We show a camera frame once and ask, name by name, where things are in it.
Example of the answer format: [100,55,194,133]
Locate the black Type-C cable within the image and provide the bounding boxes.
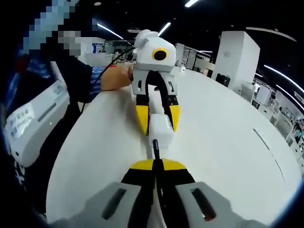
[152,139,167,216]

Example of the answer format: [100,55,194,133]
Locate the white square pillar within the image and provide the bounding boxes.
[211,30,261,96]

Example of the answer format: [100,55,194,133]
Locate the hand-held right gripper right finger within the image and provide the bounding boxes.
[158,159,266,228]

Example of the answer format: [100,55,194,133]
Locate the black bin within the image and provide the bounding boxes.
[216,73,231,87]

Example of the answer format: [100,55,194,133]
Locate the desk cable slot cover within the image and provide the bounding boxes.
[252,127,288,181]

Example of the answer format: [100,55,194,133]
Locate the person's left hand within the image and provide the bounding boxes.
[100,64,134,92]

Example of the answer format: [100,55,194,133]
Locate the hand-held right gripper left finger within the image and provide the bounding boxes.
[51,159,156,228]

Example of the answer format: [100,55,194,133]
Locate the white chest device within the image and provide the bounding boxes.
[4,79,70,168]

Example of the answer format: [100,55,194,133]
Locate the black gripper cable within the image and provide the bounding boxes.
[79,47,138,112]

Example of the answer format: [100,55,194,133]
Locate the white charger adapter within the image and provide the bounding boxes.
[147,114,175,150]

